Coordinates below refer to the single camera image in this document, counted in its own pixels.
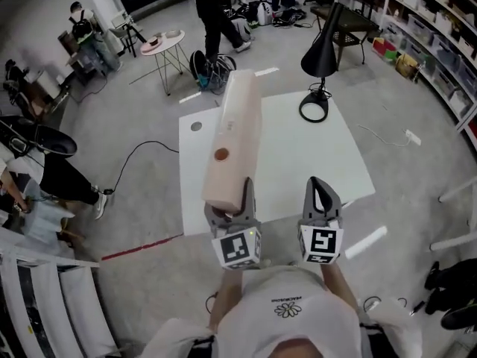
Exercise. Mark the white power strip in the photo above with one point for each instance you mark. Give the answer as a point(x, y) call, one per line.
point(413, 137)

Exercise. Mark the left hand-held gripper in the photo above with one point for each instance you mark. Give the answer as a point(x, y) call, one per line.
point(236, 248)

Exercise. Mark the yellow box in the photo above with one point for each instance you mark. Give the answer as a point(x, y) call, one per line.
point(406, 65)

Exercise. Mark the person's right forearm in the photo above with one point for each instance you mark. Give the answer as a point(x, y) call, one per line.
point(341, 285)

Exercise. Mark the pale plastic bag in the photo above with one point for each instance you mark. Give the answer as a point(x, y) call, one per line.
point(41, 222)

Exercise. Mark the red floor tape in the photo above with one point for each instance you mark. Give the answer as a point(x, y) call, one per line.
point(141, 247)

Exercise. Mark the black desk lamp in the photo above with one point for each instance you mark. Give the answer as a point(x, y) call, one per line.
point(322, 50)

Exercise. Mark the person's left forearm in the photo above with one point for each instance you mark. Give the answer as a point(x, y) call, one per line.
point(227, 297)

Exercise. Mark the person's left white shoe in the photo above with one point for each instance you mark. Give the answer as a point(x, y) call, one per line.
point(265, 264)

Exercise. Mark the white metal shelf rack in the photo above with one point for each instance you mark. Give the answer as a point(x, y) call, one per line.
point(48, 293)

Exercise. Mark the red and green box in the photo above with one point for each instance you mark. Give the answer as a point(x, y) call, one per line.
point(384, 49)

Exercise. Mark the white bag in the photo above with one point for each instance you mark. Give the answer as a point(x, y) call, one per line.
point(264, 13)

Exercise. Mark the grey backpack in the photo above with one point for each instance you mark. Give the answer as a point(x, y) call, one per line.
point(241, 28)

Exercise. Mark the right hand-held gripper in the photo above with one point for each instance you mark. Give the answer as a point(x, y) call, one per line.
point(320, 242)

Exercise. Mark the pink round side table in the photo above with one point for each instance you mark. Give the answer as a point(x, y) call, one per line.
point(162, 43)

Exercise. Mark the black chair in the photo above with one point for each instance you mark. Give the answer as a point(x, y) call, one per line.
point(130, 36)

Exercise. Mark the white storage shelving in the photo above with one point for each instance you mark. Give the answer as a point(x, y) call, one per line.
point(439, 32)

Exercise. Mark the black backpack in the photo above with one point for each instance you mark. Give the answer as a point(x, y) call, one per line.
point(203, 67)

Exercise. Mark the white table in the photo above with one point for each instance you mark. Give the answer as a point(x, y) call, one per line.
point(298, 155)

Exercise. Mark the white furniture leg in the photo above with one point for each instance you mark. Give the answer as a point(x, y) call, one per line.
point(458, 189)
point(454, 241)

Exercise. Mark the dark green table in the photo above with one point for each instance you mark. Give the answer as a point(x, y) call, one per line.
point(350, 21)

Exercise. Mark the person's chin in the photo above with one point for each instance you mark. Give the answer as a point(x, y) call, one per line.
point(309, 349)

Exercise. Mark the person's white flower-print shirt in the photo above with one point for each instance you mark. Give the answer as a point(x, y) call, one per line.
point(316, 330)

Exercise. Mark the black oval object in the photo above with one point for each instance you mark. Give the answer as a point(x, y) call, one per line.
point(52, 142)

